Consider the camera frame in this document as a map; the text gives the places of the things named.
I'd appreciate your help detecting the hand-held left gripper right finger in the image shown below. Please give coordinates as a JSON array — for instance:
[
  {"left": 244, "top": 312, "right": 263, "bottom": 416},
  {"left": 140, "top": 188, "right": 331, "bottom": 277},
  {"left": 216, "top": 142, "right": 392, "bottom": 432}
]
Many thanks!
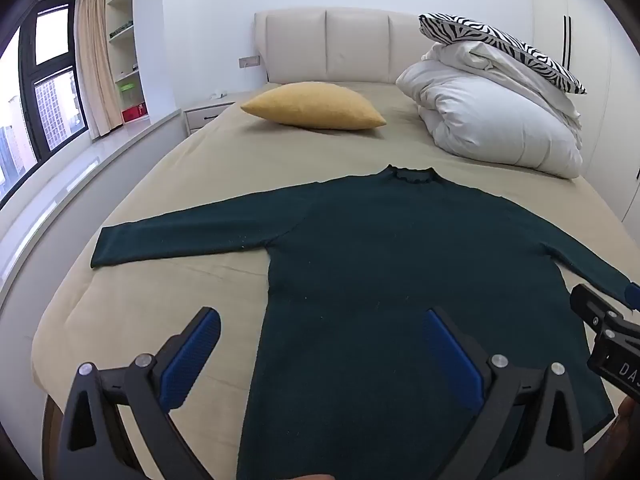
[{"left": 421, "top": 306, "right": 586, "bottom": 480}]

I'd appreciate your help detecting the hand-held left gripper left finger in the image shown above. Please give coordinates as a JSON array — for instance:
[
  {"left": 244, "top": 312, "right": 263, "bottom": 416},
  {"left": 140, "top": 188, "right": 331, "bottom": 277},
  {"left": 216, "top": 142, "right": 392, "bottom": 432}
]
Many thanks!
[{"left": 56, "top": 306, "right": 222, "bottom": 480}]

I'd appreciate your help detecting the dark green sweater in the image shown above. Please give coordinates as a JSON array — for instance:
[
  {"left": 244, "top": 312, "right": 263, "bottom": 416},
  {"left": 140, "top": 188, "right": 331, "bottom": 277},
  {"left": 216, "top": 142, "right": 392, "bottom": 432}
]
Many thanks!
[{"left": 90, "top": 164, "right": 633, "bottom": 480}]

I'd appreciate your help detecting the white wardrobe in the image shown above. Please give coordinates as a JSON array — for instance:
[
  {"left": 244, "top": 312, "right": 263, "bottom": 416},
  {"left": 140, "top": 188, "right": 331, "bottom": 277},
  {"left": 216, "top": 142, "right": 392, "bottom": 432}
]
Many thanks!
[{"left": 527, "top": 0, "right": 640, "bottom": 226}]

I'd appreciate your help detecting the bed with beige sheet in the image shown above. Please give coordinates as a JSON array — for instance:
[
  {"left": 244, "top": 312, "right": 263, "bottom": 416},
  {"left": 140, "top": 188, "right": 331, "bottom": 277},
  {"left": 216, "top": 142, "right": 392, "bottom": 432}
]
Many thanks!
[{"left": 30, "top": 80, "right": 633, "bottom": 480}]

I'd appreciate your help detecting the white window bench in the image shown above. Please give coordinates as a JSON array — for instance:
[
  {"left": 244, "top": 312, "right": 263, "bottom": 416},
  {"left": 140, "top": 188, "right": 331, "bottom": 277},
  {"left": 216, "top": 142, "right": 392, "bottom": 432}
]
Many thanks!
[{"left": 0, "top": 110, "right": 186, "bottom": 301}]

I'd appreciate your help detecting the white duvet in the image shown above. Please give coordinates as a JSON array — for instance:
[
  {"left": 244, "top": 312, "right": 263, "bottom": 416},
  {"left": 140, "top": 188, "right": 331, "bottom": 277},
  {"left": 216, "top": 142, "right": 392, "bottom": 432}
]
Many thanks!
[{"left": 395, "top": 40, "right": 585, "bottom": 180}]

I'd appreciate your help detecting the white nightstand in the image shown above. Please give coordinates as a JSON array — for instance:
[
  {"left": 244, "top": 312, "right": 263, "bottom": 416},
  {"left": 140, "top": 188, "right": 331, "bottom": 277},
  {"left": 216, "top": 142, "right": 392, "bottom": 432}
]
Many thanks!
[{"left": 182, "top": 91, "right": 258, "bottom": 136}]

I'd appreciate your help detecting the yellow pillow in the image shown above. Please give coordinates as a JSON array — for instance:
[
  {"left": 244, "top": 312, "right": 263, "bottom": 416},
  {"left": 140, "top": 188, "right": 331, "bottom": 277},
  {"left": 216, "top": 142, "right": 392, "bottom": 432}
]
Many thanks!
[{"left": 240, "top": 81, "right": 387, "bottom": 132}]

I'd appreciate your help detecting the black framed window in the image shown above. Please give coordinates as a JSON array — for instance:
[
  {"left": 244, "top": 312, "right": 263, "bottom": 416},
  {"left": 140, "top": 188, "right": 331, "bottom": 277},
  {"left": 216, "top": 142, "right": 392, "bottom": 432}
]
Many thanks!
[{"left": 0, "top": 0, "right": 91, "bottom": 201}]

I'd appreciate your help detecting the zebra striped pillow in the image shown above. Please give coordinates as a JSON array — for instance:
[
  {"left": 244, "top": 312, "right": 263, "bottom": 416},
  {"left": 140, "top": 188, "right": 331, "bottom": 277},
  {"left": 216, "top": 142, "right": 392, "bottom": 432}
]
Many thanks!
[{"left": 418, "top": 12, "right": 588, "bottom": 96}]

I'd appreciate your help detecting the beige curtain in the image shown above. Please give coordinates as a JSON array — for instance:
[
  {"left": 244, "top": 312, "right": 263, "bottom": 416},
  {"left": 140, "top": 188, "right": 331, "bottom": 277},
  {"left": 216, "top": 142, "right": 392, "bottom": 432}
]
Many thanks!
[{"left": 74, "top": 0, "right": 123, "bottom": 139}]

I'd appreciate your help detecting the beige padded headboard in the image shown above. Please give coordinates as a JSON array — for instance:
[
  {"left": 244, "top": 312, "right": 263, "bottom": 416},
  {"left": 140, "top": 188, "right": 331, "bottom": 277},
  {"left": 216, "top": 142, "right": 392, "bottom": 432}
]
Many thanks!
[{"left": 254, "top": 7, "right": 436, "bottom": 86}]

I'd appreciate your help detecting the white wall shelf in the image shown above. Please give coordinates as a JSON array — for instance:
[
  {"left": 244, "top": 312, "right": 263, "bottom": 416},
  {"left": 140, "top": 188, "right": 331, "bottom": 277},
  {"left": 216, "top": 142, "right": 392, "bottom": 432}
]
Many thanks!
[{"left": 105, "top": 0, "right": 151, "bottom": 123}]

